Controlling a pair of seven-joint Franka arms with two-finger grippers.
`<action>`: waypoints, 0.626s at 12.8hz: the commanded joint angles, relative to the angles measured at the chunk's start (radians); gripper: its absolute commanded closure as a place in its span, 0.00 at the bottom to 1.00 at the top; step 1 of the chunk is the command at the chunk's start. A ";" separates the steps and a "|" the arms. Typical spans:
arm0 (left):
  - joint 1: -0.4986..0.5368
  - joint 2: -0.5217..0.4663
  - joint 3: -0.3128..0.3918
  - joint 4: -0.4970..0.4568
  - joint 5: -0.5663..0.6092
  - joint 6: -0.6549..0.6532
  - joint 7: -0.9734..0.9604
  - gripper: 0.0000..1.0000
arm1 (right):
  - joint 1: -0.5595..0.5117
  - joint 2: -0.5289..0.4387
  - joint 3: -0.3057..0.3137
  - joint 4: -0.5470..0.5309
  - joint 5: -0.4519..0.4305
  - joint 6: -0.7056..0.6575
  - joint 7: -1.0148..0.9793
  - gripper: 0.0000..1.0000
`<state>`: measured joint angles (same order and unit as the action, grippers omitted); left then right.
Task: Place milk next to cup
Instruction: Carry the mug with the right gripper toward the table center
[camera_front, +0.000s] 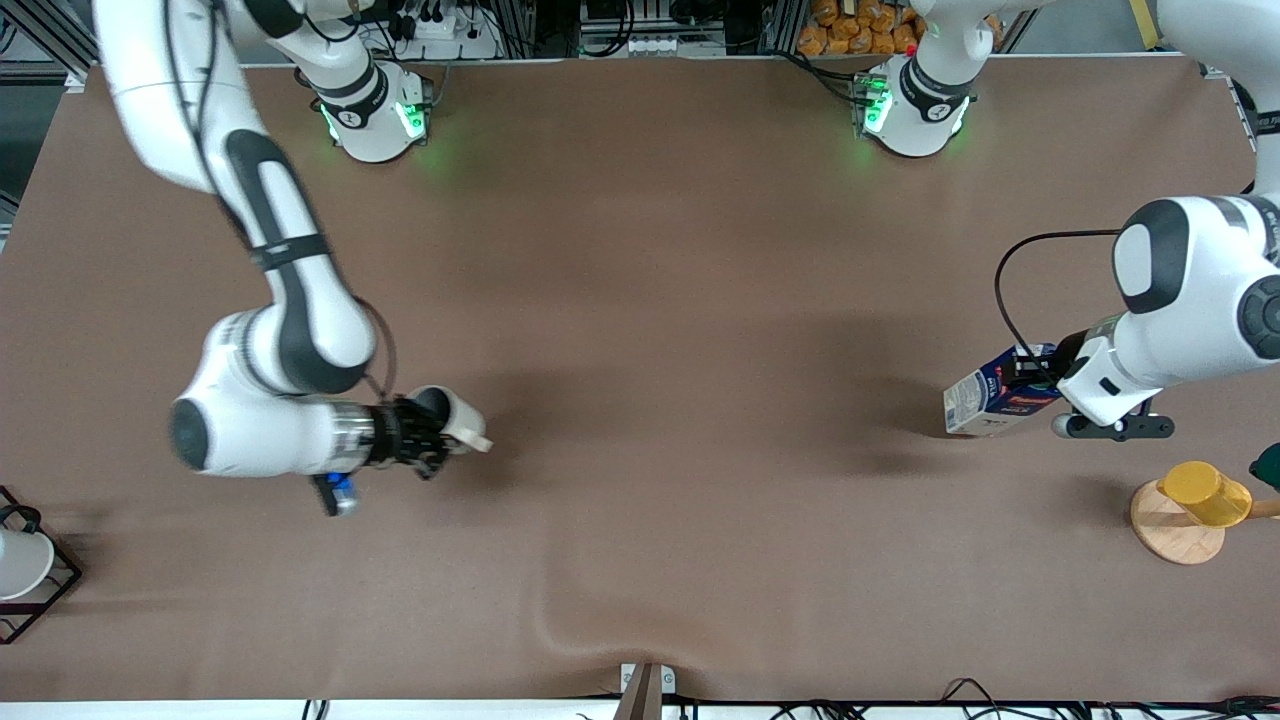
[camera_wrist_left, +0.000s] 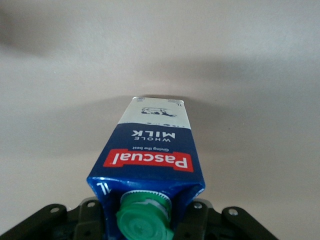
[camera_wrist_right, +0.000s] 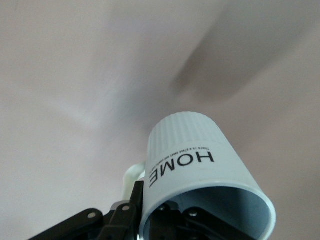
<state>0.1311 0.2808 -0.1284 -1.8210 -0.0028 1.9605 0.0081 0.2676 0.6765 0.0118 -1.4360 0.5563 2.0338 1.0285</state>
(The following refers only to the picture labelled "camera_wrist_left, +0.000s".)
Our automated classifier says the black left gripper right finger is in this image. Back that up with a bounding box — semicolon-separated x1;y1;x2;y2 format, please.
174;199;280;240

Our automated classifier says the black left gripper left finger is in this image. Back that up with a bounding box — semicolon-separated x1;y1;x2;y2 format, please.
0;196;107;240

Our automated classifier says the blue white milk carton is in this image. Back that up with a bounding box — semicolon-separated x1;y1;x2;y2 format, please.
86;96;207;240

